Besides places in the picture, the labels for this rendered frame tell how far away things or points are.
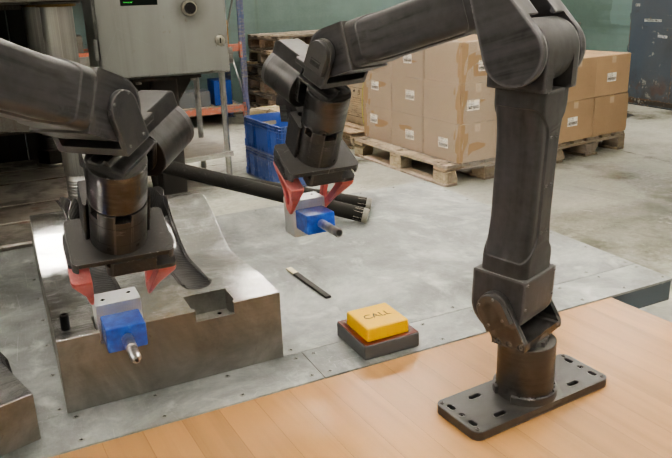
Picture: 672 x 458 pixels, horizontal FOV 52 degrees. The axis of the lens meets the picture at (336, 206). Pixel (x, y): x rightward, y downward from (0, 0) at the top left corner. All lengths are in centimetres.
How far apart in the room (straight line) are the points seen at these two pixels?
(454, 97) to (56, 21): 344
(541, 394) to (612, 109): 504
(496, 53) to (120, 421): 55
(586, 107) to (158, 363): 490
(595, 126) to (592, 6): 386
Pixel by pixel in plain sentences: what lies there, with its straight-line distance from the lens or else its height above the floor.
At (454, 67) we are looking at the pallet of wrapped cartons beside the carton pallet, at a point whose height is 77.
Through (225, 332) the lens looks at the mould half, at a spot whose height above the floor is 85.
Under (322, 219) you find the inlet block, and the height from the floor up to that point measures 94.
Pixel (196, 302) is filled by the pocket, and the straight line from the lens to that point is 89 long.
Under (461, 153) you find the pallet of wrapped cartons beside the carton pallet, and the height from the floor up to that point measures 21.
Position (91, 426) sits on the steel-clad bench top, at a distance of 83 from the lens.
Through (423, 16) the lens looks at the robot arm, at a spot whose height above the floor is 121.
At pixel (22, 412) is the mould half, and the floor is 84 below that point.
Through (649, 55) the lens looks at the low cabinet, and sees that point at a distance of 804.
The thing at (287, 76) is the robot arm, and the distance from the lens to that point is 90.
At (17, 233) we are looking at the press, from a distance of 159.
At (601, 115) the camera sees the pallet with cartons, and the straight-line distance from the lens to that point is 568.
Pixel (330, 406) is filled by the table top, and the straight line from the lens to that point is 81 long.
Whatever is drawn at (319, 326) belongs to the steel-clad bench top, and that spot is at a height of 80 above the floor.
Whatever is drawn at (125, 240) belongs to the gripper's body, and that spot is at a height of 101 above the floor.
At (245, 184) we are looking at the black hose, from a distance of 141.
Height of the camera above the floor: 124
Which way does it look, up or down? 17 degrees down
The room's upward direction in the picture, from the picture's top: 2 degrees counter-clockwise
